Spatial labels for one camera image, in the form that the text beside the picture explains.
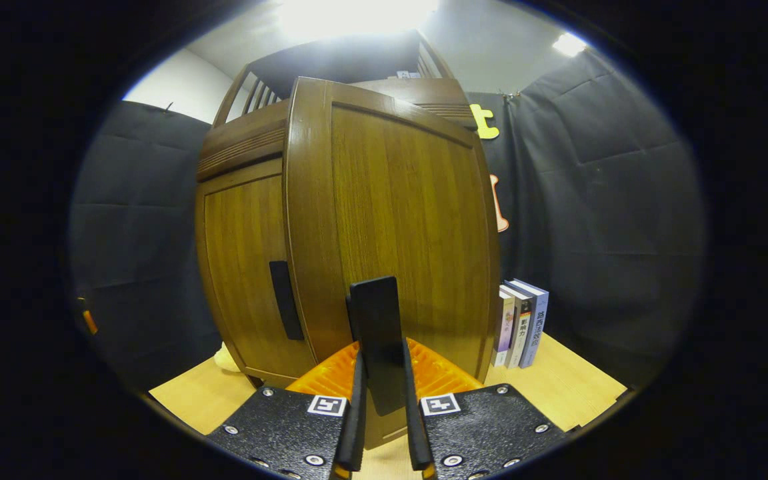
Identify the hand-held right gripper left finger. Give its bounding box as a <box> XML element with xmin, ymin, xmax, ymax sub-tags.
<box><xmin>207</xmin><ymin>341</ymin><xmax>368</xmax><ymax>480</ymax></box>

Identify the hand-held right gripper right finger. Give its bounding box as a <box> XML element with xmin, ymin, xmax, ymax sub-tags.
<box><xmin>403</xmin><ymin>337</ymin><xmax>568</xmax><ymax>480</ymax></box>

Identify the wooden shoe cabinet door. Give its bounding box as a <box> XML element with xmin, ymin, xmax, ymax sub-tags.
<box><xmin>195</xmin><ymin>157</ymin><xmax>318</xmax><ymax>387</ymax></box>
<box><xmin>283</xmin><ymin>75</ymin><xmax>501</xmax><ymax>451</ymax></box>

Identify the wooden double-door shoe cabinet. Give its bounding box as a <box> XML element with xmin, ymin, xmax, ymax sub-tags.
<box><xmin>195</xmin><ymin>30</ymin><xmax>478</xmax><ymax>391</ymax></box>

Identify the wooden cabinet drawer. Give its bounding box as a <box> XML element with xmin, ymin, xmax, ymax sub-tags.
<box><xmin>196</xmin><ymin>78</ymin><xmax>477</xmax><ymax>182</ymax></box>

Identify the white and purple book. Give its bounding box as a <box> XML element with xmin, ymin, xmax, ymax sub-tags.
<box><xmin>491</xmin><ymin>288</ymin><xmax>517</xmax><ymax>367</ymax></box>

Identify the pale yellow soft toy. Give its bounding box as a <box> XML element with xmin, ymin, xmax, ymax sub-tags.
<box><xmin>214</xmin><ymin>342</ymin><xmax>241</xmax><ymax>373</ymax></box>

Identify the dark spine book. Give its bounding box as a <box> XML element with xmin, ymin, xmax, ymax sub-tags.
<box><xmin>505</xmin><ymin>283</ymin><xmax>534</xmax><ymax>369</ymax></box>

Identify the blue spine book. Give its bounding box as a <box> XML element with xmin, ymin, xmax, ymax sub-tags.
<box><xmin>512</xmin><ymin>278</ymin><xmax>550</xmax><ymax>369</ymax></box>

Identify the black backdrop cloth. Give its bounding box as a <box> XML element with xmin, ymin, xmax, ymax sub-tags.
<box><xmin>67</xmin><ymin>48</ymin><xmax>705</xmax><ymax>391</ymax></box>

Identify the large ceiling light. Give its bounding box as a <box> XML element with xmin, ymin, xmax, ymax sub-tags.
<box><xmin>277</xmin><ymin>0</ymin><xmax>439</xmax><ymax>42</ymax></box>

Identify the small ceiling light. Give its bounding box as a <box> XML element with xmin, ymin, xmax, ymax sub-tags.
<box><xmin>552</xmin><ymin>32</ymin><xmax>588</xmax><ymax>57</ymax></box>

